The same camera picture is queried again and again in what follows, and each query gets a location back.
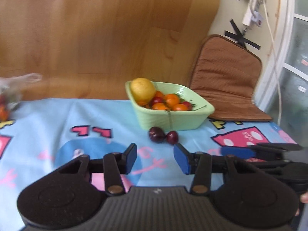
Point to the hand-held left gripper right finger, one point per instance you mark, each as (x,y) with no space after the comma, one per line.
(181,158)

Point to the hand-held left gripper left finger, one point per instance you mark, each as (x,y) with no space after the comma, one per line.
(131,158)

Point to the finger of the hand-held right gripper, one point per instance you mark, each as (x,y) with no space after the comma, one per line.
(269,166)
(237,152)

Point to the light green plastic basket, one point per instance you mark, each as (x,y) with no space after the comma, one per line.
(168,120)

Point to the large yellow citrus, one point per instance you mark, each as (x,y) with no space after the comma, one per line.
(143,89)

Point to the brown seat cushion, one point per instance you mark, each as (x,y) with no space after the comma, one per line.
(223,84)

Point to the blue printed blanket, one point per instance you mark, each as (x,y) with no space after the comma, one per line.
(60,115)

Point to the clear plastic bag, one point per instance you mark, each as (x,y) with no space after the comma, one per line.
(16,84)

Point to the white power strip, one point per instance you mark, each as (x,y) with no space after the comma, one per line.
(251,14)

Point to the white door frame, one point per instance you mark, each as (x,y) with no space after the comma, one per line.
(284,28)

